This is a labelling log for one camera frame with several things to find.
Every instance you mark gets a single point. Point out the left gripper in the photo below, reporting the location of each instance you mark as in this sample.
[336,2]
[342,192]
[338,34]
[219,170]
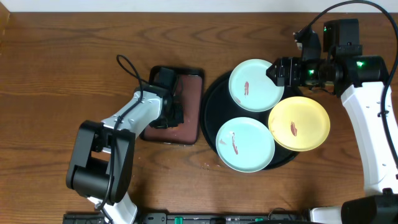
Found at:
[178,111]

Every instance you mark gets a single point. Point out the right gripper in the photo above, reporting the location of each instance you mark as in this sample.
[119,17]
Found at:
[282,63]

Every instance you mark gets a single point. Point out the light blue plate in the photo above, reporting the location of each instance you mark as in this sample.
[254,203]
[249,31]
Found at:
[251,88]
[245,144]

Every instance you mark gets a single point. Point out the yellow plate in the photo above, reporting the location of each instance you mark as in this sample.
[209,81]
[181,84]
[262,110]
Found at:
[299,123]

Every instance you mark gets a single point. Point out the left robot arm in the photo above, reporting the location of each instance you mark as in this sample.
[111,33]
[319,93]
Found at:
[100,168]

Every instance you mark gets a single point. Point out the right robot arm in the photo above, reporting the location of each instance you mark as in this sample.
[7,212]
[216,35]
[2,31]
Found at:
[362,84]

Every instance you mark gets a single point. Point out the black rectangular water tray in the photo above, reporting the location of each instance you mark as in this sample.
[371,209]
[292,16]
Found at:
[190,85]

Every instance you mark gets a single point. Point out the round black tray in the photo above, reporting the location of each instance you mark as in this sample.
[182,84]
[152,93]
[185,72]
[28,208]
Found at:
[218,107]

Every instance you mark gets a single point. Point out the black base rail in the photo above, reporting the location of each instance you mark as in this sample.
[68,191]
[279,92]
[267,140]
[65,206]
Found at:
[162,218]

